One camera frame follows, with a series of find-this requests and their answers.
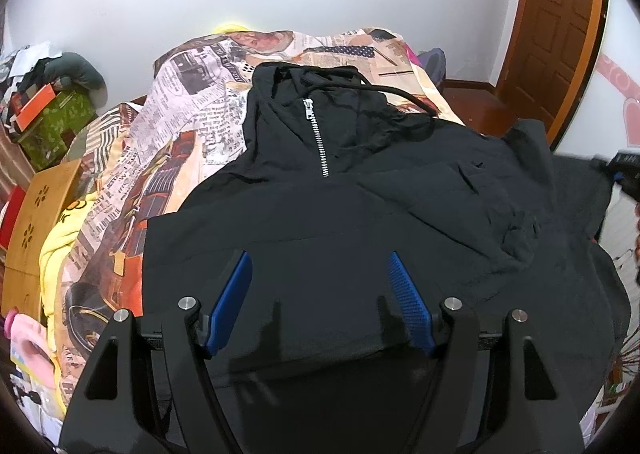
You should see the brown wooden door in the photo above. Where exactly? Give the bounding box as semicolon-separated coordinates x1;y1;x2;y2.
495;0;611;149

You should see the red box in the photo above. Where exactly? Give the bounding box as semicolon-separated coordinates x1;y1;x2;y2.
0;185;26;249

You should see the yellow cloth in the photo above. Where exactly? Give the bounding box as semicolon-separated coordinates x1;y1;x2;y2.
39;189;101;410

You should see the pink soft item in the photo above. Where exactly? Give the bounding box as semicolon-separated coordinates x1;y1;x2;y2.
0;311;56;390

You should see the black zip hoodie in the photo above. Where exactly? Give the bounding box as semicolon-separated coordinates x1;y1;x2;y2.
141;61;632;454

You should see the green patterned box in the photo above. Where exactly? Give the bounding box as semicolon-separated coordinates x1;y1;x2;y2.
12;88;98;172

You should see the newspaper printed blanket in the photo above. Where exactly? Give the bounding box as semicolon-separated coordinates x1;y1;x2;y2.
50;26;466;410

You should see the orange box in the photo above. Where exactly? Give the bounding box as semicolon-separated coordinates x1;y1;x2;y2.
15;84;57;132

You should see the wooden folding table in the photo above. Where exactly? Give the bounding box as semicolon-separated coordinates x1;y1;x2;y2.
0;159;83;325

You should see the dark grey cloth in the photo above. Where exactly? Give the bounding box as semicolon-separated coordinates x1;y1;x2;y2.
550;151;616;247

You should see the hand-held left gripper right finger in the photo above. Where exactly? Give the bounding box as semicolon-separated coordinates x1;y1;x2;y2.
387;250;587;454

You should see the pile of mixed clothes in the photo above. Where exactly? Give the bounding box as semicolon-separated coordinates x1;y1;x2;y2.
0;44;61;94

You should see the purple cloth item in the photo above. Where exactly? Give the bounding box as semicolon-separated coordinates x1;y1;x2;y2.
417;48;447;87

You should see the striped brown curtain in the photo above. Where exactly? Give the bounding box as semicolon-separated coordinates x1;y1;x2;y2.
0;124;36;195

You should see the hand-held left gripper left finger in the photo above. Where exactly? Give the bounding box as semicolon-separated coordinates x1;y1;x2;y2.
59;250;253;454

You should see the pink heart wall sticker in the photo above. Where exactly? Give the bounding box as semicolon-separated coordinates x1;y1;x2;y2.
597;51;640;149

